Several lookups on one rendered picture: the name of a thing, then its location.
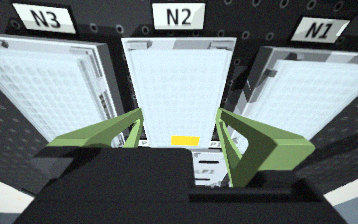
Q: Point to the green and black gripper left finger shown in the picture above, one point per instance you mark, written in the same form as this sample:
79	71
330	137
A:
100	135

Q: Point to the black perforated breadboard plate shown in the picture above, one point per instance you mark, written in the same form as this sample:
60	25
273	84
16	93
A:
255	23

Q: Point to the white rectangular plate with slots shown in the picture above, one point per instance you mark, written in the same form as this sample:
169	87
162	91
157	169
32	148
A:
209	166

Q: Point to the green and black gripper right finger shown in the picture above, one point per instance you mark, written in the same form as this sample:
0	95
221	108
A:
269	147

